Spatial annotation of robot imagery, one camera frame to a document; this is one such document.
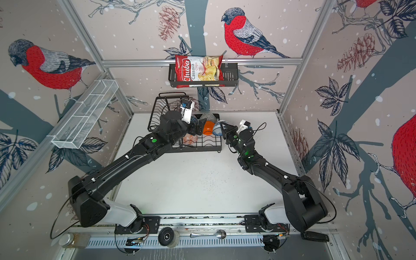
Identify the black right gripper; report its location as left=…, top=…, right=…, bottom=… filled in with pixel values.
left=219, top=122, right=244, bottom=159

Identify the black wire dish rack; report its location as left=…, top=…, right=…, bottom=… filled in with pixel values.
left=147, top=92, right=222, bottom=153

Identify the red orange patterned bowl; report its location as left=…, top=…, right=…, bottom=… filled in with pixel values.
left=183, top=134, right=198, bottom=146

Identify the blue floral white bowl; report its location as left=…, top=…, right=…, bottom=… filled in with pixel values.
left=212, top=122, right=226, bottom=137

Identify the orange plastic bowl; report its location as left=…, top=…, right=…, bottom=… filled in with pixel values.
left=203, top=121, right=215, bottom=135

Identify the green patterned bowl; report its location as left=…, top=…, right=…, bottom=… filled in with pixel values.
left=199, top=113, right=217, bottom=123

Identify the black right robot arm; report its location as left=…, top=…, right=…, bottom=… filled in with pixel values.
left=221, top=123, right=328, bottom=232

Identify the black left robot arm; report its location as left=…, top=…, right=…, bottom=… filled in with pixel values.
left=68, top=110, right=206, bottom=233

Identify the red cassava chips bag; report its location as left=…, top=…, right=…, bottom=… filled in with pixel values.
left=175, top=55, right=224, bottom=88

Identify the metal spoon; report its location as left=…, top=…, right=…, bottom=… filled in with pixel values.
left=190, top=229, right=227, bottom=239

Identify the black remote device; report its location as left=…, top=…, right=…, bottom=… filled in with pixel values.
left=301, top=231, right=329, bottom=243

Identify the glass jar metal lid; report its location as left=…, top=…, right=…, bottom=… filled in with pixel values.
left=58, top=233, right=91, bottom=249

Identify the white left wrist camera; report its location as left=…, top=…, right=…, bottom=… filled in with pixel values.
left=180, top=100, right=195, bottom=124

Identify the dark wall shelf basket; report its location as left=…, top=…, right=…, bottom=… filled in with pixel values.
left=168, top=63, right=239, bottom=88

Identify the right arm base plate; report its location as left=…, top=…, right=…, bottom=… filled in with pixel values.
left=242, top=214, right=290, bottom=233

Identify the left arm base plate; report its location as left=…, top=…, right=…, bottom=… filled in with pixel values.
left=114, top=216, right=161, bottom=235

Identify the white wire mesh basket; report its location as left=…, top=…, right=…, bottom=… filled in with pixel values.
left=52, top=79, right=119, bottom=149

